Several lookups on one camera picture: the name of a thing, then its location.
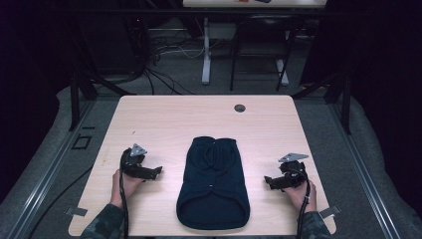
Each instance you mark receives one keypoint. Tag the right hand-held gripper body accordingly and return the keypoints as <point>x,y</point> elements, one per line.
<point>292,171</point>

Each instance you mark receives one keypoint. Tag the grey metal table bracket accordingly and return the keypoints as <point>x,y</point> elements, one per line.
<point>75,211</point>
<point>330,211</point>

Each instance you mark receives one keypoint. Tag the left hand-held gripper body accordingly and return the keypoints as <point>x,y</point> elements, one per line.
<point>132,162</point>

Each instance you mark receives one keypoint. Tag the person's right hand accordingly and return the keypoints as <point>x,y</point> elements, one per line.
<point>298,195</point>

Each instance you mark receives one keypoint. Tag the white background table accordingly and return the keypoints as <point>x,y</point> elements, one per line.
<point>207,49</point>

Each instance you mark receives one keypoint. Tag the dark blue garment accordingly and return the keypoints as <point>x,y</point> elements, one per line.
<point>214,186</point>

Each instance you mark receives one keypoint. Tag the person's left hand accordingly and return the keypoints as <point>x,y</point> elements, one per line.
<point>127,187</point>

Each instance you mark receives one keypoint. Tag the grey metal floor rail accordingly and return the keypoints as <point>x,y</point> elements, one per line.
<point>363,169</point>
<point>49,169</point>

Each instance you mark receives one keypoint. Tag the black chair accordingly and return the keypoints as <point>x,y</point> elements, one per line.
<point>262,33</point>

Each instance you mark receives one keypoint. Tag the black metal stand frame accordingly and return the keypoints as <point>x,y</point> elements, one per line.
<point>345,99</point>
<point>74,99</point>

